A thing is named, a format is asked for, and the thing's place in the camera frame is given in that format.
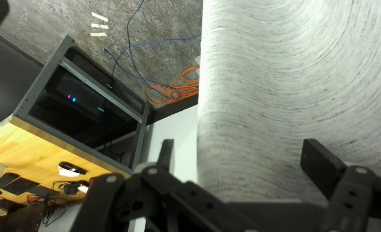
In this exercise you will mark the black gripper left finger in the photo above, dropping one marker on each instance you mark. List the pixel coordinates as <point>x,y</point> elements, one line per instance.
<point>113,201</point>

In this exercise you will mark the white textured fabric curtain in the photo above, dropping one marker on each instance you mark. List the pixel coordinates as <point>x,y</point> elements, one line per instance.
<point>294,85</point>

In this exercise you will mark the white floor tape strip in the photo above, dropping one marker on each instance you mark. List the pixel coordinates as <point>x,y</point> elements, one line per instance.
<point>98,34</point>
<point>99,17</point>
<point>99,26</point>

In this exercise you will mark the black electronic control box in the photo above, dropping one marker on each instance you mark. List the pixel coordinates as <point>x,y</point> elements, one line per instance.
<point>85,97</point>

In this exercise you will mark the flat black desk device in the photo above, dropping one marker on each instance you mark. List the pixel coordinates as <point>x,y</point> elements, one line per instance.
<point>21,184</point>

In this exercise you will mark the grey metal equipment rack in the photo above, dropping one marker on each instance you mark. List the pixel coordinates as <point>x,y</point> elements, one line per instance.
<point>44,81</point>

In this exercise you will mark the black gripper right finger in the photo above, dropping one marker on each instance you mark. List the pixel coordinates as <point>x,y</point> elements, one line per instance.
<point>349,193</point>

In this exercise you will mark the small black desk gadget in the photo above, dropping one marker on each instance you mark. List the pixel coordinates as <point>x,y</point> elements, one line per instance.
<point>72,168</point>

